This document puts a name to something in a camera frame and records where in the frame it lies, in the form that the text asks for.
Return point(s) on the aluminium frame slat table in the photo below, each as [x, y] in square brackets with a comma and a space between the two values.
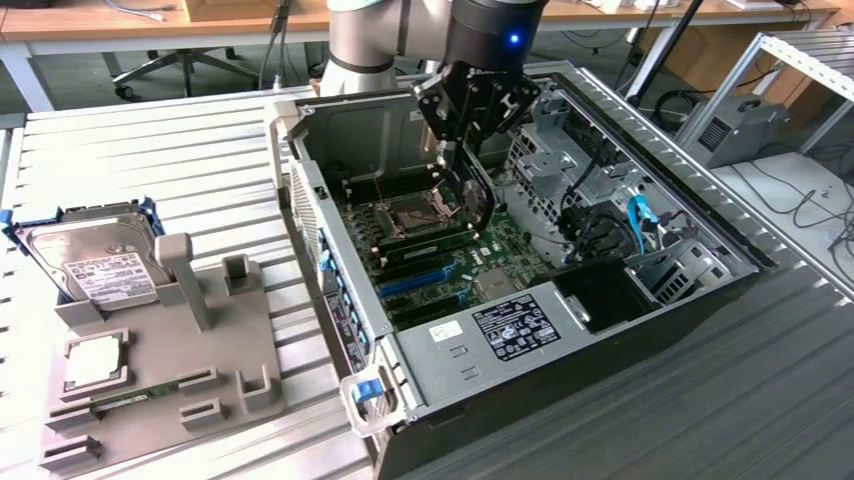
[821, 55]

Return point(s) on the grey power supply unit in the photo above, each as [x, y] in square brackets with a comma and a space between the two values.
[454, 360]

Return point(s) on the black RAM stick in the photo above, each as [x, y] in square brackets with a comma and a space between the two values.
[428, 252]

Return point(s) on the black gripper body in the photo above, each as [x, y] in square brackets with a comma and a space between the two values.
[494, 30]

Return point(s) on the black pole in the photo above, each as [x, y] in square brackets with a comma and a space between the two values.
[667, 47]

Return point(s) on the graphics card with metal bracket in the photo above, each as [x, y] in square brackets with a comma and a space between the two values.
[477, 200]

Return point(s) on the office chair base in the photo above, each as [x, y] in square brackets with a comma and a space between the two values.
[182, 65]

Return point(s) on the green RAM stick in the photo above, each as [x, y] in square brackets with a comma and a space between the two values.
[134, 397]

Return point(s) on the blue case latch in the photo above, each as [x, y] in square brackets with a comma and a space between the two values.
[366, 390]

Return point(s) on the brown box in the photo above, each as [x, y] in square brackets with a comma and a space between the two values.
[228, 10]

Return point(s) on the metal socket cover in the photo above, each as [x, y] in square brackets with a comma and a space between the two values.
[442, 200]

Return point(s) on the blue expansion slot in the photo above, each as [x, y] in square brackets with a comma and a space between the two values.
[414, 282]

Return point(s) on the hard disk with blue caddy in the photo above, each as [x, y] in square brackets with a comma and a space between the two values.
[87, 250]

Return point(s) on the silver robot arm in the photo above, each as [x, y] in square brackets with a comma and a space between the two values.
[361, 45]

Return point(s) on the green motherboard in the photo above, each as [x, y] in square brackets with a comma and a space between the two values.
[508, 245]

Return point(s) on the metal disk bay cage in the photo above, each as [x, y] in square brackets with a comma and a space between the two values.
[548, 167]

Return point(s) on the grey parts rack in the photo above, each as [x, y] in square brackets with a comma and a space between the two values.
[168, 350]

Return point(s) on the silver chipset heatsink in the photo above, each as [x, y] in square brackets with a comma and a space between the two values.
[500, 284]

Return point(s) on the open black PC case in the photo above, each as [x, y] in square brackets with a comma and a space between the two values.
[534, 400]

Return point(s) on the blue slot cover clip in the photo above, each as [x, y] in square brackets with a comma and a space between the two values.
[326, 261]
[352, 317]
[365, 345]

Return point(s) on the CPU socket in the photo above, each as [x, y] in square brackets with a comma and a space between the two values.
[409, 216]

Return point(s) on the grey control box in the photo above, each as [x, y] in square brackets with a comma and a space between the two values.
[741, 135]

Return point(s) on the silver CPU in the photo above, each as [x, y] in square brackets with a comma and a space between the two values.
[94, 362]

